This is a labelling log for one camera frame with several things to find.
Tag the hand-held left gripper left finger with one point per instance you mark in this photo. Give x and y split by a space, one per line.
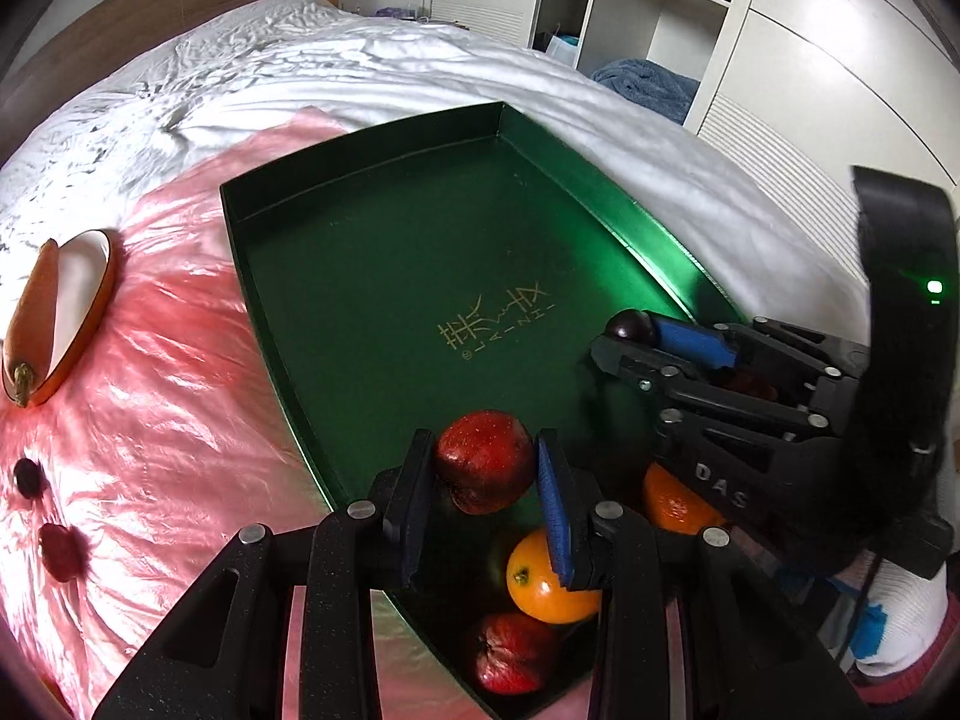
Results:
412 510

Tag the white bag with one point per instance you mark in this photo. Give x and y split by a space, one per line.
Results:
562 49

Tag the orange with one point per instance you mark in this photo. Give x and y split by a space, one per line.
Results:
667 506
536 585

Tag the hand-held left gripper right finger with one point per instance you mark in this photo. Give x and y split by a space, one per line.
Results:
562 525

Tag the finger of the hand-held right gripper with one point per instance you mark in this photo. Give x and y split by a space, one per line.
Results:
694 341
675 382

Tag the blue fluffy blanket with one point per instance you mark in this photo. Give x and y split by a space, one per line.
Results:
649 86

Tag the wooden headboard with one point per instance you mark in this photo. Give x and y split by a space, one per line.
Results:
187 0

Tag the person's right hand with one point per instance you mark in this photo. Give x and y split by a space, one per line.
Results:
907 615

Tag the small crumpled cloth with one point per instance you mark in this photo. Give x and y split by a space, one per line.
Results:
397 12

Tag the green rectangular tray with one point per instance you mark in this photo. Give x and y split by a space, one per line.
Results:
420 255

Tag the white wardrobe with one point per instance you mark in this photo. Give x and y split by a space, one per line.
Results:
810 52

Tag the dark plum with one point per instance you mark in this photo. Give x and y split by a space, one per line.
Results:
28 478
626 326

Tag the pink plastic sheet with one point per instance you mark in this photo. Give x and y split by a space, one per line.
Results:
172 427

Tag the red apple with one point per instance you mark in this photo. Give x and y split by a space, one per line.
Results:
60 551
484 457
510 652

